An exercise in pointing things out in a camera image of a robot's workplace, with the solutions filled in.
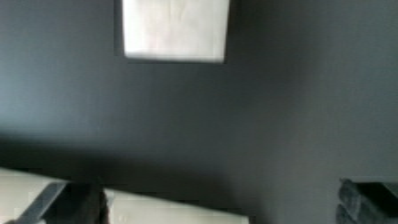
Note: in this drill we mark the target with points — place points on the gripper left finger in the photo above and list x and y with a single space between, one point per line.
69 204

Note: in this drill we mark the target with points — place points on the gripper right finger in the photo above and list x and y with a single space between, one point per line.
368 203

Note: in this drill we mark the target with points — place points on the white square table top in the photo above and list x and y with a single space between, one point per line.
133 209

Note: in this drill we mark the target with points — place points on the white table leg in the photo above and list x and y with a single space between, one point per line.
174 30

